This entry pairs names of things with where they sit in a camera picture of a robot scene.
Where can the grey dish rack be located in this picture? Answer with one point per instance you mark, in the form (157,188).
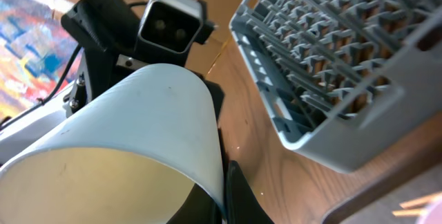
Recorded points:
(342,80)

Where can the light blue bowl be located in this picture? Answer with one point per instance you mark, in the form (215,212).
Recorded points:
(132,155)

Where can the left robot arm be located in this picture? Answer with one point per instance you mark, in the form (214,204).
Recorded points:
(20,132)

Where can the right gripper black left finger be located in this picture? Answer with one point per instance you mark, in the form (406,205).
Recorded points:
(198,208)

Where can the right wooden chopstick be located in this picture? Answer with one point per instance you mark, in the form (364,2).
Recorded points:
(410,212)

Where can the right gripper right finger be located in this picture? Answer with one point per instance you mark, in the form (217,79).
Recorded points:
(241,204)

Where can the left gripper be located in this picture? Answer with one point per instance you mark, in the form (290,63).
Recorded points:
(107,32)

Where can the wooden chopstick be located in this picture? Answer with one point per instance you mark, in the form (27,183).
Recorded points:
(421,201)
(410,212)

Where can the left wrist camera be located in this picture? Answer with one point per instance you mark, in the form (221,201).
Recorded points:
(169,28)

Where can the left wooden chopstick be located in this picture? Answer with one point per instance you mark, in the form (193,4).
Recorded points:
(421,201)

